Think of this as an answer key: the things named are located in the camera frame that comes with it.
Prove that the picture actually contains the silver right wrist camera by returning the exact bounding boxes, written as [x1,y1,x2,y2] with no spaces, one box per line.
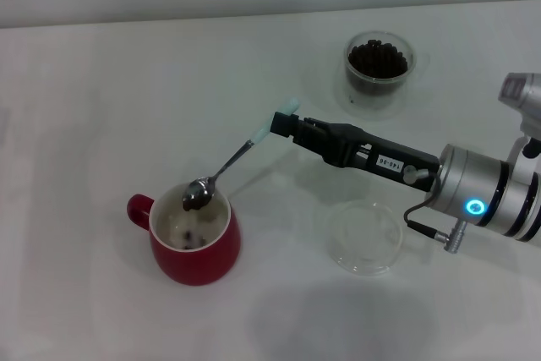
[498,72,541,125]

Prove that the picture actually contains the right gripper cable with plug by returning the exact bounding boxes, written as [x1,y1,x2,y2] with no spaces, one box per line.
[402,166,468,254]

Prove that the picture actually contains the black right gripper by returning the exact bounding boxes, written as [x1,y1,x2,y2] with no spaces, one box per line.
[270,112,441,194]

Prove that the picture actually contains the clear glass saucer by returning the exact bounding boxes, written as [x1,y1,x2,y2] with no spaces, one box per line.
[332,67,409,122]
[325,200,406,277]

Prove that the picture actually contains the red ceramic mug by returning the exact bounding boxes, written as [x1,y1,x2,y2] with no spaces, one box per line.
[126,182,243,287]

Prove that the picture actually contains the steel spoon with blue handle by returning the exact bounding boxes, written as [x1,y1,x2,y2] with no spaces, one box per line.
[181,96,302,213]

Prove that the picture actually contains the coffee beans pile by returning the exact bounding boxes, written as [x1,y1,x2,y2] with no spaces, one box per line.
[347,39,409,96]

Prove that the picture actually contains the clear glass cup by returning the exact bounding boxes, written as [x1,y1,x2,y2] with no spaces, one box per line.
[342,30,432,98]

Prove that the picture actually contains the scooped coffee beans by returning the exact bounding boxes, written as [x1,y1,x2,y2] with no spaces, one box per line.
[179,195,211,251]

